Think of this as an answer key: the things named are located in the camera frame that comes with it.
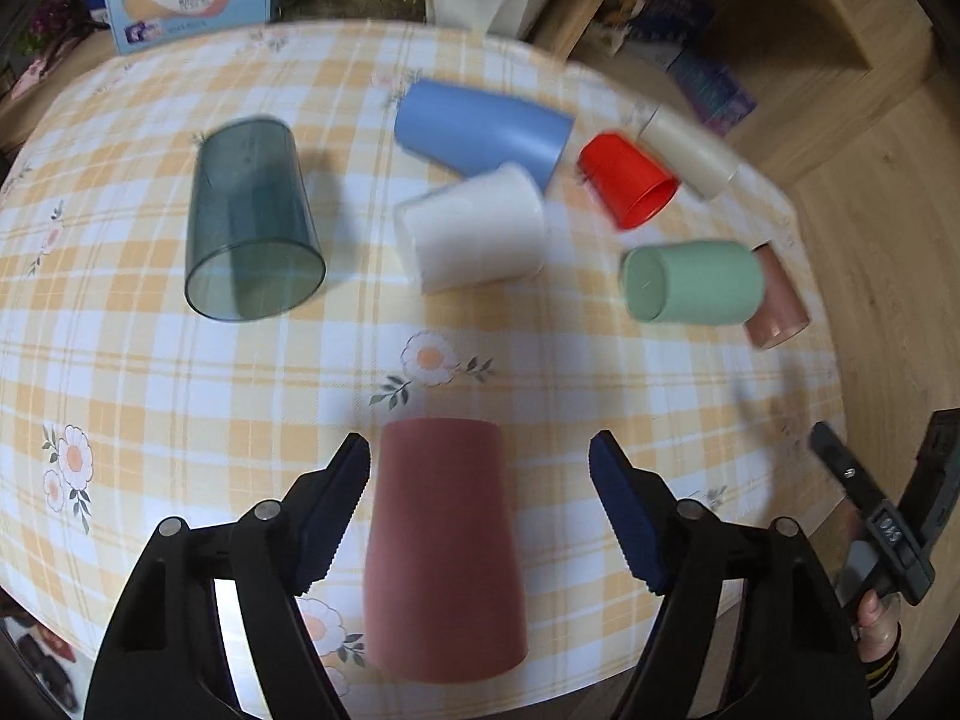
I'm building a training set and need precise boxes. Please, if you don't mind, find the dusty rose opaque cup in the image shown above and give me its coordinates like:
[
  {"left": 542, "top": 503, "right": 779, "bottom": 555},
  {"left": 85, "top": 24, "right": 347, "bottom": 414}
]
[{"left": 363, "top": 418, "right": 527, "bottom": 684}]

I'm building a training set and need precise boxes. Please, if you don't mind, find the transparent pink plastic cup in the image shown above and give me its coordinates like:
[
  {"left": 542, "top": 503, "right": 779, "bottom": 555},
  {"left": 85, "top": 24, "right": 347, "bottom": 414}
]
[{"left": 745, "top": 242, "right": 811, "bottom": 351}]

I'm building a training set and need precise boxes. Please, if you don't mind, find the sage green cup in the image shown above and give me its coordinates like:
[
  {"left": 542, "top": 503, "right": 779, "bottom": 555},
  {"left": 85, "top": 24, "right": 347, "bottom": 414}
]
[{"left": 620, "top": 241, "right": 765, "bottom": 327}]

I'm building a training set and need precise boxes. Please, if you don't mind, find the transparent teal plastic cup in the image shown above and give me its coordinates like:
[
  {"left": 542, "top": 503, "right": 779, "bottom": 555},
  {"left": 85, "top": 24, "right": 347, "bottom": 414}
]
[{"left": 184, "top": 115, "right": 327, "bottom": 322}]

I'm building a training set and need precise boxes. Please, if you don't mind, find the cream beige cup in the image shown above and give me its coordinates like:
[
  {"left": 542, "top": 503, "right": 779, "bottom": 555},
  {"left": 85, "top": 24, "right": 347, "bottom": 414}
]
[{"left": 640, "top": 104, "right": 740, "bottom": 200}]

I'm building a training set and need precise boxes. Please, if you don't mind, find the red plastic cup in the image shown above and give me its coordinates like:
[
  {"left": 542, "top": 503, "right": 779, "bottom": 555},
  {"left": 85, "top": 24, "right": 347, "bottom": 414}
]
[{"left": 578, "top": 132, "right": 680, "bottom": 231}]

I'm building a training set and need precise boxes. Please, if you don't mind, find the white plastic cup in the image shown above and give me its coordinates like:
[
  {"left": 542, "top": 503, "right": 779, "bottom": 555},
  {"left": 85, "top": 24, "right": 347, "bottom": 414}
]
[{"left": 394, "top": 163, "right": 548, "bottom": 294}]

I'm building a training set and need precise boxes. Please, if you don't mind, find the blue plastic cup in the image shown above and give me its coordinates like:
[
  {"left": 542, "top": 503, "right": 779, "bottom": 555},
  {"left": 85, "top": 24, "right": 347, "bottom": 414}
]
[{"left": 394, "top": 78, "right": 574, "bottom": 193}]

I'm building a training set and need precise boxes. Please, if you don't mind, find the person's right hand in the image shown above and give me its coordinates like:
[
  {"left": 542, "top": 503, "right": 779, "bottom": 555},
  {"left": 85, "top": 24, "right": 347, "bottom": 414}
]
[{"left": 857, "top": 590, "right": 900, "bottom": 663}]

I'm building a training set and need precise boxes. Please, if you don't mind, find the yellow plaid floral tablecloth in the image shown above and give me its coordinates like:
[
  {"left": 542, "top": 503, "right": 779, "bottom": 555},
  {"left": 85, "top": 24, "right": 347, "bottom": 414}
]
[{"left": 2, "top": 23, "right": 843, "bottom": 718}]

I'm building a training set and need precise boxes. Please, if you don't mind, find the dark blue snack box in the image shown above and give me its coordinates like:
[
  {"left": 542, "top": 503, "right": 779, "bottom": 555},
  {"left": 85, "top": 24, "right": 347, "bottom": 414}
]
[{"left": 667, "top": 52, "right": 757, "bottom": 137}]

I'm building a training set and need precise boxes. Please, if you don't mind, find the wooden shelf cabinet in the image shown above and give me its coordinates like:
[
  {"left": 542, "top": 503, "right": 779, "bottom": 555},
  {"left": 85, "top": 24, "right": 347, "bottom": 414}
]
[{"left": 527, "top": 0, "right": 939, "bottom": 184}]

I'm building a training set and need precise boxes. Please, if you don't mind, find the dark cookie box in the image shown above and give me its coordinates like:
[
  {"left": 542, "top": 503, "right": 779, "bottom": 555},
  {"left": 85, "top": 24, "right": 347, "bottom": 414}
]
[{"left": 584, "top": 0, "right": 713, "bottom": 70}]

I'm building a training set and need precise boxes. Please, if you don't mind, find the gold rimmed dark tin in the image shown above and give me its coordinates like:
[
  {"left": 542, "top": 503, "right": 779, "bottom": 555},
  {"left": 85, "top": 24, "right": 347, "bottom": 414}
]
[{"left": 281, "top": 0, "right": 427, "bottom": 23}]

